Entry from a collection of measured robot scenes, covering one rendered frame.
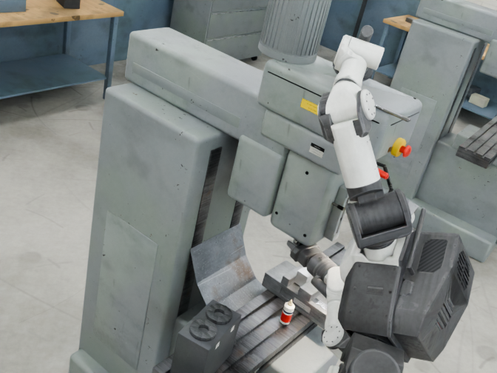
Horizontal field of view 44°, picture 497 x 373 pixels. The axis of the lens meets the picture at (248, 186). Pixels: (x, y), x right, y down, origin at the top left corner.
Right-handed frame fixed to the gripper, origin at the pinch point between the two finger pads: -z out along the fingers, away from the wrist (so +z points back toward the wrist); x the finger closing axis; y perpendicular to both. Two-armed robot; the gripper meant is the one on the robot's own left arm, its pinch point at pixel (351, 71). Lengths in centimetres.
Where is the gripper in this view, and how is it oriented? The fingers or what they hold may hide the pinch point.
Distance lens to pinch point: 202.8
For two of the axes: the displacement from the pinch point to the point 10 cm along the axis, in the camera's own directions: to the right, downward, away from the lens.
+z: -0.7, -0.5, -10.0
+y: 2.8, -9.6, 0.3
